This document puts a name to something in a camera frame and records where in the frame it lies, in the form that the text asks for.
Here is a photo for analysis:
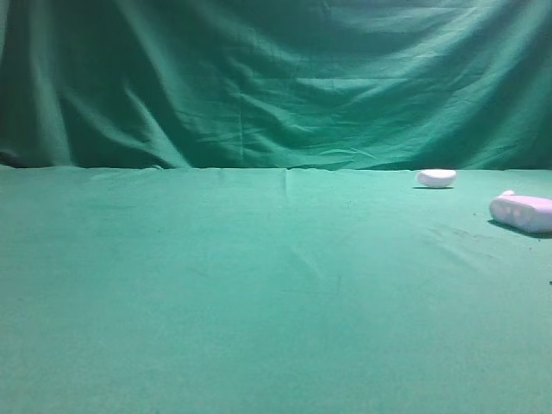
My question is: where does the white bluetooth earphone case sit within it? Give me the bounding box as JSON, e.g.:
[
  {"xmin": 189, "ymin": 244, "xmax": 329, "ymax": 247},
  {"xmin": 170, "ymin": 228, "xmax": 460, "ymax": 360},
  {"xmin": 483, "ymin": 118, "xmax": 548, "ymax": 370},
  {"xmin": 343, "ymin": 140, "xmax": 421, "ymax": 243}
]
[{"xmin": 416, "ymin": 169, "xmax": 457, "ymax": 189}]

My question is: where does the green backdrop curtain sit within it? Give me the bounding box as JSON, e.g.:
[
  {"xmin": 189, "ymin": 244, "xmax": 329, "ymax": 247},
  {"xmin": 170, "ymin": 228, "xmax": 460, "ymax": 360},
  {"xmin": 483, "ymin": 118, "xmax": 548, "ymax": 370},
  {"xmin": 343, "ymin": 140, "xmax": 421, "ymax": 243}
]
[{"xmin": 1, "ymin": 1, "xmax": 551, "ymax": 170}]

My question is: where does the white plastic multi-hole object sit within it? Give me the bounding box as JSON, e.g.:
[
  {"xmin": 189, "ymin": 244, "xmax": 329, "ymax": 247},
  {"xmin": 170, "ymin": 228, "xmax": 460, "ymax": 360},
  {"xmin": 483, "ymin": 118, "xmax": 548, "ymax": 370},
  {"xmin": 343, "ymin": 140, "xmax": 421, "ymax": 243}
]
[{"xmin": 489, "ymin": 191, "xmax": 551, "ymax": 234}]

